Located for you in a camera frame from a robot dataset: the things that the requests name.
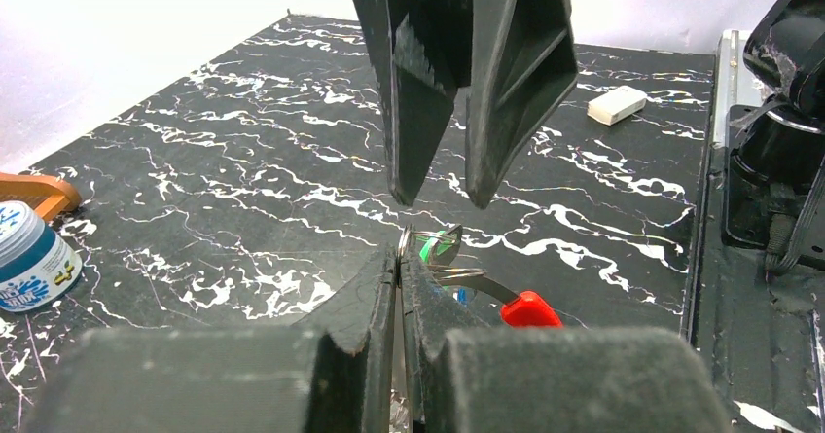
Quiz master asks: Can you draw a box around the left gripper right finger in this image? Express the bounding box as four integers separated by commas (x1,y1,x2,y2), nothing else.
399,257,733,432

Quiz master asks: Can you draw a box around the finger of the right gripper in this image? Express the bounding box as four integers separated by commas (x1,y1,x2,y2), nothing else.
465,0,578,209
352,0,473,206

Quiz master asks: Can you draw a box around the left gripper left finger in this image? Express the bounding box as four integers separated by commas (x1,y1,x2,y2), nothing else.
25,246,396,432

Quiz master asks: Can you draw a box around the red handled keyring with keys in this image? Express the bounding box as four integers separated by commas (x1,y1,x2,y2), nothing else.
397,224,564,329

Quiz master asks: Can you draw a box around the green tagged key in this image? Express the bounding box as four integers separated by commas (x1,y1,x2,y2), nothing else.
415,231,451,264

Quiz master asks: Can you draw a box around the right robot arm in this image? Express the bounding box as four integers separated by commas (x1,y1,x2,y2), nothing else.
352,0,824,275

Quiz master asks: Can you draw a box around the white card box right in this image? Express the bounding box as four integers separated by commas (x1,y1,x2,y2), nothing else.
586,86,648,126

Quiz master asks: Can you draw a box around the small blue patterned tin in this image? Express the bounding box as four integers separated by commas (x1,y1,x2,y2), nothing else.
1,200,83,313

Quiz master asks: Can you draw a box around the orange wooden shelf rack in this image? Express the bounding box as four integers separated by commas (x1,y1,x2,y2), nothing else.
1,173,82,222

